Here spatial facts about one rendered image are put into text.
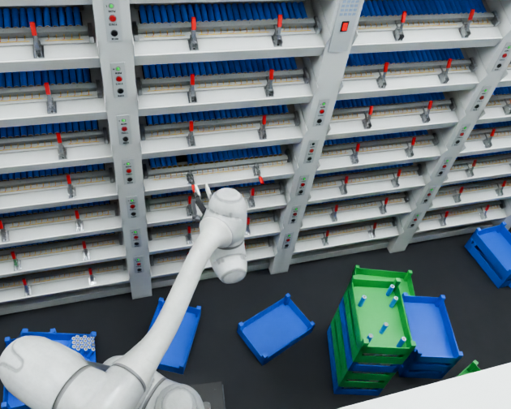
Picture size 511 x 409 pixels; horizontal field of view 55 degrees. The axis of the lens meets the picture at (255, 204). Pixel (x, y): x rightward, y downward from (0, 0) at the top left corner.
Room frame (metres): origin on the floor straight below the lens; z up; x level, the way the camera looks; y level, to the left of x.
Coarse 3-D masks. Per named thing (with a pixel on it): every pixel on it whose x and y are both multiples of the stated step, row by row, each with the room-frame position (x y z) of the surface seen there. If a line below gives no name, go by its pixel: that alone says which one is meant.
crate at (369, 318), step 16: (352, 288) 1.15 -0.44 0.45; (368, 288) 1.20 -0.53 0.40; (384, 288) 1.21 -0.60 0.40; (352, 304) 1.09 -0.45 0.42; (368, 304) 1.12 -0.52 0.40; (384, 304) 1.13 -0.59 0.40; (400, 304) 1.12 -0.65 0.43; (368, 320) 1.05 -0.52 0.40; (384, 320) 1.06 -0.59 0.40; (400, 320) 1.07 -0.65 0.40; (384, 336) 0.99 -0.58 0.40; (400, 336) 1.00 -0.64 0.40; (368, 352) 0.90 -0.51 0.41; (384, 352) 0.91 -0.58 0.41; (400, 352) 0.92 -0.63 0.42
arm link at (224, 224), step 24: (216, 192) 0.92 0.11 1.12; (216, 216) 0.86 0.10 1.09; (240, 216) 0.88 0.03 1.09; (216, 240) 0.80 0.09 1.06; (240, 240) 0.87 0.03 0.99; (192, 264) 0.72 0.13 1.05; (192, 288) 0.68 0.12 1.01; (168, 312) 0.61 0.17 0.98; (144, 336) 0.56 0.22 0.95; (168, 336) 0.56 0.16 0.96; (120, 360) 0.47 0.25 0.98; (144, 360) 0.48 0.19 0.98; (144, 384) 0.43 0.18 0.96
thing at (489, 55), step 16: (480, 48) 1.81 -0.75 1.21; (496, 48) 1.75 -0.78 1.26; (496, 80) 1.77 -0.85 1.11; (464, 96) 1.78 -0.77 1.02; (480, 112) 1.78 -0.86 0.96; (448, 128) 1.78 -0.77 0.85; (448, 144) 1.74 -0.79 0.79; (432, 160) 1.77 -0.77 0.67; (432, 176) 1.75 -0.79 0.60; (416, 192) 1.77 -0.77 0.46; (416, 224) 1.77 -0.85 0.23; (400, 240) 1.75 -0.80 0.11
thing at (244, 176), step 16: (288, 144) 1.57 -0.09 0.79; (144, 160) 1.35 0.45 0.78; (288, 160) 1.50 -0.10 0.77; (144, 176) 1.27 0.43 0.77; (208, 176) 1.35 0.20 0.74; (224, 176) 1.37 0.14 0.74; (240, 176) 1.39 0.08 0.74; (256, 176) 1.41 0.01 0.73; (272, 176) 1.43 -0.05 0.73; (288, 176) 1.47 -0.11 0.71; (144, 192) 1.23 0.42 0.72; (160, 192) 1.26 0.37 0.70
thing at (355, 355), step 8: (344, 296) 1.18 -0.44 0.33; (352, 320) 1.08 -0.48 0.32; (352, 328) 1.01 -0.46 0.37; (352, 336) 0.99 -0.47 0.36; (352, 344) 0.96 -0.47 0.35; (352, 352) 0.93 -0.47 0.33; (360, 360) 0.90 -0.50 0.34; (368, 360) 0.91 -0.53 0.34; (376, 360) 0.91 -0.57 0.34; (384, 360) 0.91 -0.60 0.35; (392, 360) 0.92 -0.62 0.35; (400, 360) 0.92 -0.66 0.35
